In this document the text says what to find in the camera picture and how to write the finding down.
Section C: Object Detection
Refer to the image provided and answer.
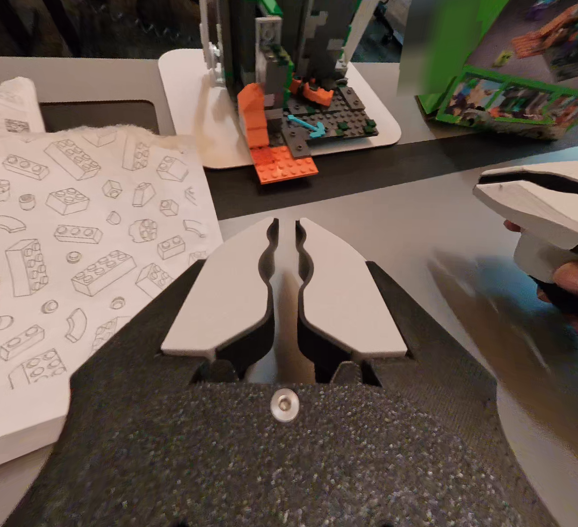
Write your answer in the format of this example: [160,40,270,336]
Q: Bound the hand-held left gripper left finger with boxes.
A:
[160,218,280,379]

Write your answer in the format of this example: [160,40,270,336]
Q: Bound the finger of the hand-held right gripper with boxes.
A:
[473,179,578,284]
[479,161,578,184]

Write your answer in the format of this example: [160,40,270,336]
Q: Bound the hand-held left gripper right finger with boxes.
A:
[296,218,408,383]

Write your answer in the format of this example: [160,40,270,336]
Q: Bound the torn printed paper bag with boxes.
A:
[0,77,224,464]

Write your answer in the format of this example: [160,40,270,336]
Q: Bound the blue lego pickaxe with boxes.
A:
[287,115,327,139]

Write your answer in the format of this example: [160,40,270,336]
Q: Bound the grey green lego building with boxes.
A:
[212,0,379,185]

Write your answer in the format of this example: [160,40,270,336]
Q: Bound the green lego box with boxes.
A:
[416,0,578,141]

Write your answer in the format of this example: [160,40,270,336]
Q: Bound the person's right hand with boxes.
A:
[503,219,578,329]

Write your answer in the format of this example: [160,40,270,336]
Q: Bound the white book stand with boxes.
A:
[158,0,405,170]

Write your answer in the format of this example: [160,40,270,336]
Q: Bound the black coiled cable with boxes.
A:
[135,17,201,42]

